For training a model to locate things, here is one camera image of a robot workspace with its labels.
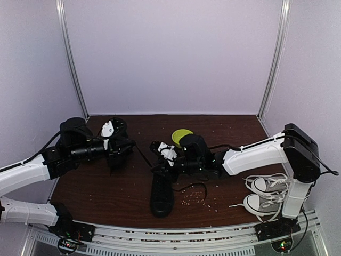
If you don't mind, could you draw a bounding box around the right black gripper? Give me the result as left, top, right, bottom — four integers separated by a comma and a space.
150, 155, 203, 183

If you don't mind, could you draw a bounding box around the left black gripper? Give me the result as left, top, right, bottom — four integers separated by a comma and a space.
69, 137, 135, 167

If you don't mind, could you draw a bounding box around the black sneaker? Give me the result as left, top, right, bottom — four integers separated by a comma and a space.
102, 117, 135, 175
150, 159, 208, 218

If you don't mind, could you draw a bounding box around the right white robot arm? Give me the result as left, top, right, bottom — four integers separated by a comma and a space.
150, 123, 321, 236

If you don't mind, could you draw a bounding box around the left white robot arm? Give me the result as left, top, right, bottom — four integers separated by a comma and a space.
1, 140, 135, 237

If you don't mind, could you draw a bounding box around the green bowl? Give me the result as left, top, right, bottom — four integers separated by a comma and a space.
171, 129, 193, 148

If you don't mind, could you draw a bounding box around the grey sneaker rear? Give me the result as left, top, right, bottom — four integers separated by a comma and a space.
245, 173, 290, 196

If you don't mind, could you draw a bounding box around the grey sneaker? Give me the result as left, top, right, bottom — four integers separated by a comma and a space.
229, 194, 285, 222
245, 173, 290, 196

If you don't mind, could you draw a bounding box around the grey sneaker front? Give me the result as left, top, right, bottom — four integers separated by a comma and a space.
229, 194, 285, 222

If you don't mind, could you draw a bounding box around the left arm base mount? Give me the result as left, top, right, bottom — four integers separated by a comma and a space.
46, 221, 95, 255

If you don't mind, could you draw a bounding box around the aluminium front rail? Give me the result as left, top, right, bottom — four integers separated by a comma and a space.
19, 210, 330, 255

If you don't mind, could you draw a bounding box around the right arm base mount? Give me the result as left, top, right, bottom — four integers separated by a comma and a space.
254, 218, 301, 254

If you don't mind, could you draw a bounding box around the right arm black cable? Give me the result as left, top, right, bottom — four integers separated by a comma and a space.
314, 151, 339, 177

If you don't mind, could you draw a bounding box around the left aluminium frame post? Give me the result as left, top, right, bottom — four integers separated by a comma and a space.
55, 0, 90, 120

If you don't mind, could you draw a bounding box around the aluminium frame post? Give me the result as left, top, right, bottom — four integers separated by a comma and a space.
258, 0, 291, 121
55, 0, 90, 120

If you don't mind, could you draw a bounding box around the right aluminium frame post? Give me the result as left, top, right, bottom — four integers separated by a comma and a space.
258, 0, 291, 121

